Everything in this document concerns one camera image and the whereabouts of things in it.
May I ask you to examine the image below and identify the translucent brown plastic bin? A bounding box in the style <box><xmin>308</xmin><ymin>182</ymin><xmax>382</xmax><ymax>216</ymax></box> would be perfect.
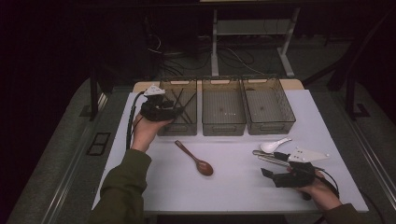
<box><xmin>201</xmin><ymin>77</ymin><xmax>247</xmax><ymax>137</ymax></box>
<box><xmin>152</xmin><ymin>77</ymin><xmax>199</xmax><ymax>137</ymax></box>
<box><xmin>241</xmin><ymin>76</ymin><xmax>297</xmax><ymax>135</ymax></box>

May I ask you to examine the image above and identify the white ceramic spoon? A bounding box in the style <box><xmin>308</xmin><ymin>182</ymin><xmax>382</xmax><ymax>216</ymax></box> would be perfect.
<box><xmin>260</xmin><ymin>136</ymin><xmax>293</xmax><ymax>154</ymax></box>

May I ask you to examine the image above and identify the person's right hand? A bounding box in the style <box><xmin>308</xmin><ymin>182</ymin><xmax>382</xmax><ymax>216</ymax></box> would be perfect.
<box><xmin>286</xmin><ymin>167</ymin><xmax>343</xmax><ymax>213</ymax></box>

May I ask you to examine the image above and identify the white floor cable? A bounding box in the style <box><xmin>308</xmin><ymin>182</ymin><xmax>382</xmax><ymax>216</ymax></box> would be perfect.
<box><xmin>228</xmin><ymin>46</ymin><xmax>266</xmax><ymax>76</ymax></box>

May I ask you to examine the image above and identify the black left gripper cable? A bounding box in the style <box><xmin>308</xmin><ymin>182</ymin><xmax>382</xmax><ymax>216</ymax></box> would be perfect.
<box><xmin>125</xmin><ymin>91</ymin><xmax>148</xmax><ymax>150</ymax></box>

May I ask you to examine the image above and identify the person's left hand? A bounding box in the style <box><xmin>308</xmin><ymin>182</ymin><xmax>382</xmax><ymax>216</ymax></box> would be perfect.
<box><xmin>130</xmin><ymin>112</ymin><xmax>173</xmax><ymax>153</ymax></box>

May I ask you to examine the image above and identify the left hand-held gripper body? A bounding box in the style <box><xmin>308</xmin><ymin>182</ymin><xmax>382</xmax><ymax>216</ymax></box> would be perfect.
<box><xmin>139</xmin><ymin>84</ymin><xmax>177</xmax><ymax>122</ymax></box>

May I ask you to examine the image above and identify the black metal stand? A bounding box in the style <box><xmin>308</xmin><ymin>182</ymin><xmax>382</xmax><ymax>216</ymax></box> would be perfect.
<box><xmin>345</xmin><ymin>74</ymin><xmax>372</xmax><ymax>121</ymax></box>
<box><xmin>89</xmin><ymin>69</ymin><xmax>108</xmax><ymax>121</ymax></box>

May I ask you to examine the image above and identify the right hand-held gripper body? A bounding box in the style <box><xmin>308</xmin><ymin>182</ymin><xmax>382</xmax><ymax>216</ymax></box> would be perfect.
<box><xmin>274</xmin><ymin>147</ymin><xmax>331</xmax><ymax>189</ymax></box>

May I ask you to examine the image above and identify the tangle of black floor cables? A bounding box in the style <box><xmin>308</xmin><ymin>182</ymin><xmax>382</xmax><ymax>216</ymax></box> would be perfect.
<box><xmin>145</xmin><ymin>31</ymin><xmax>265</xmax><ymax>77</ymax></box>

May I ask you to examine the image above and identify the metal floor rail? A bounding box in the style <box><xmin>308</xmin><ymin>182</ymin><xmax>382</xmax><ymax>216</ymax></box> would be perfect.
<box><xmin>347</xmin><ymin>118</ymin><xmax>396</xmax><ymax>202</ymax></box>
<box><xmin>40</xmin><ymin>92</ymin><xmax>108</xmax><ymax>224</ymax></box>

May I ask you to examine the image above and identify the white table mat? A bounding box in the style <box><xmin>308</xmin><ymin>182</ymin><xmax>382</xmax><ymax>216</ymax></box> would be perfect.
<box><xmin>92</xmin><ymin>89</ymin><xmax>370</xmax><ymax>215</ymax></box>

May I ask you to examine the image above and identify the brown wooden spoon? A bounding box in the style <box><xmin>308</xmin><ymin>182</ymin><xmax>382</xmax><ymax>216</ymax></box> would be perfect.
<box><xmin>174</xmin><ymin>139</ymin><xmax>215</xmax><ymax>177</ymax></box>

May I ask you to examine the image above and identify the white metal desk frame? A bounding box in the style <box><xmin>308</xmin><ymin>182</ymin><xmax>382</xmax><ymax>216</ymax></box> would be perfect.
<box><xmin>210</xmin><ymin>7</ymin><xmax>302</xmax><ymax>78</ymax></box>

